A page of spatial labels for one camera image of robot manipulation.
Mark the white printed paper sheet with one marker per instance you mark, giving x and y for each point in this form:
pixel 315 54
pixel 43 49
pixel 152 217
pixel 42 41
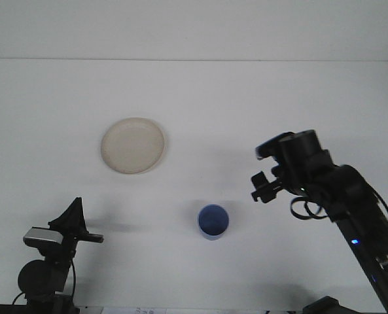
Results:
pixel 128 310

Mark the pale blue cup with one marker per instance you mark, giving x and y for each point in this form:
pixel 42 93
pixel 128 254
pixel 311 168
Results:
pixel 213 220

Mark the pale round plate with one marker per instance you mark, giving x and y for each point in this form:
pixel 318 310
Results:
pixel 133 145

